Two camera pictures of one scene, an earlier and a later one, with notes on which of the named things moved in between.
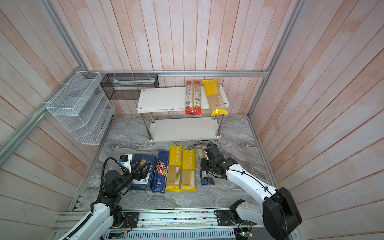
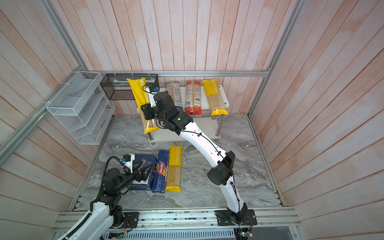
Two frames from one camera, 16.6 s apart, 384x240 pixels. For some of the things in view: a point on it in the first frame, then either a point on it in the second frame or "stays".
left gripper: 139,177 stays
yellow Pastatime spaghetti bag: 217,104 stays
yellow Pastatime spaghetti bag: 188,182 → 141,98
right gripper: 203,164 → 149,113
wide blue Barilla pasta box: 141,160 stays
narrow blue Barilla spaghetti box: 162,171 stays
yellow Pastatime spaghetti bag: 174,176 stays
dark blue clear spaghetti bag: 206,178 → 173,89
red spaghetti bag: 193,98 stays
